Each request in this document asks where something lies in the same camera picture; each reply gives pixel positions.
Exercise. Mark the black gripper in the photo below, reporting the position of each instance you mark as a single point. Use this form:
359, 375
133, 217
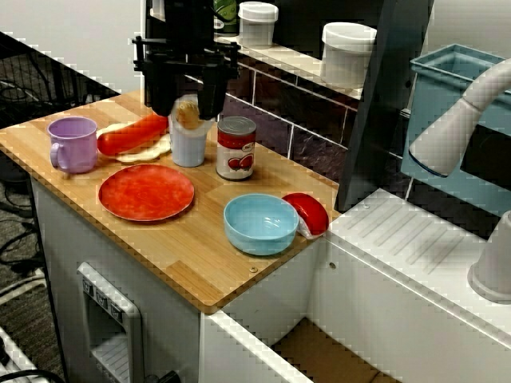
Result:
187, 36

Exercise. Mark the toy ice cream cone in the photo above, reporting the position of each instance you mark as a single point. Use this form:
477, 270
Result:
187, 115

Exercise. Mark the light blue bowl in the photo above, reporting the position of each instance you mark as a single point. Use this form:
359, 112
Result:
255, 239

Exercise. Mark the pale blue plastic cup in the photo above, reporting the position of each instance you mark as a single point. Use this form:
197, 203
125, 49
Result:
187, 151

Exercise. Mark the orange toy sausage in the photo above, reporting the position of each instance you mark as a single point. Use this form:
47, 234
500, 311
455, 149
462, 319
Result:
127, 137

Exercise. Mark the tomato soup can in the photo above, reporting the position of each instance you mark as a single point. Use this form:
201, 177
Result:
235, 155

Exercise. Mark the green canister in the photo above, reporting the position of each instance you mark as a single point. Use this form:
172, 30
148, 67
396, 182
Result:
227, 16

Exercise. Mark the small white lidded jar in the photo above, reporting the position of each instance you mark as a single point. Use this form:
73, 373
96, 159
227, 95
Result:
257, 32

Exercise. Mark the red round plate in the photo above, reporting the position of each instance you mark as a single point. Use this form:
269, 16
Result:
143, 193

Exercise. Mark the purple plastic mug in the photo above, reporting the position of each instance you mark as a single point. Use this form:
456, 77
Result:
78, 147

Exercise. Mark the large white lidded jar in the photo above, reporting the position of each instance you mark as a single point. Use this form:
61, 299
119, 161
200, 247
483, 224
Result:
347, 60

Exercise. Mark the red toy sushi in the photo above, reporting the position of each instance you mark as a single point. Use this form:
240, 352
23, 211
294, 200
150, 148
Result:
311, 211

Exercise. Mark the dark grey upright panel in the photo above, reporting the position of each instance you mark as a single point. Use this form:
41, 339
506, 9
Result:
379, 119

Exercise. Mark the grey ice dispenser panel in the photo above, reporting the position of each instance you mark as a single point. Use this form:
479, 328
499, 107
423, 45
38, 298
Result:
96, 295

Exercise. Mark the white kitchen cabinet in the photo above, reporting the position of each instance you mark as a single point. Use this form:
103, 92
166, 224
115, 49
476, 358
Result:
167, 319

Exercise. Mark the teal plastic bin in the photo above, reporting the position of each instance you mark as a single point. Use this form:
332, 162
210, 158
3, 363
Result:
431, 99

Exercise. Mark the grey toy faucet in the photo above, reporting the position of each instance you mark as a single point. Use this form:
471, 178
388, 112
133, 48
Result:
443, 135

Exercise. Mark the white sink unit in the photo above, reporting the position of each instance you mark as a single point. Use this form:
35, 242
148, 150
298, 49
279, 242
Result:
399, 319

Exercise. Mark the aluminium frame rail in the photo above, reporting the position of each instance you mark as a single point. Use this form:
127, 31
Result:
12, 359

